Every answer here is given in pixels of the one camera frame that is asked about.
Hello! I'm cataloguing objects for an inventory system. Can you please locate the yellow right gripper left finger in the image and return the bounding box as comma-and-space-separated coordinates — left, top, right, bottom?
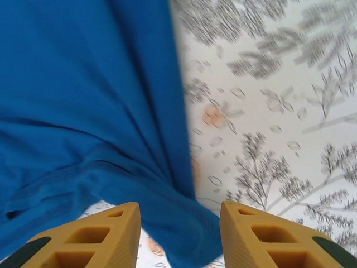
0, 202, 142, 268

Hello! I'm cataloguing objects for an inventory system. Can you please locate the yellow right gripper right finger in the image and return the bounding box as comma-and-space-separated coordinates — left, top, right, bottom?
220, 201, 357, 268

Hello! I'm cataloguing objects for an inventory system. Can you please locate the blue t-shirt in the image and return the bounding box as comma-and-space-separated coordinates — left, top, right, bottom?
0, 0, 224, 268

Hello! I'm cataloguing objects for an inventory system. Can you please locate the floral print tablecloth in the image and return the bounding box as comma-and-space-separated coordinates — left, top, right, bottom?
80, 0, 357, 268

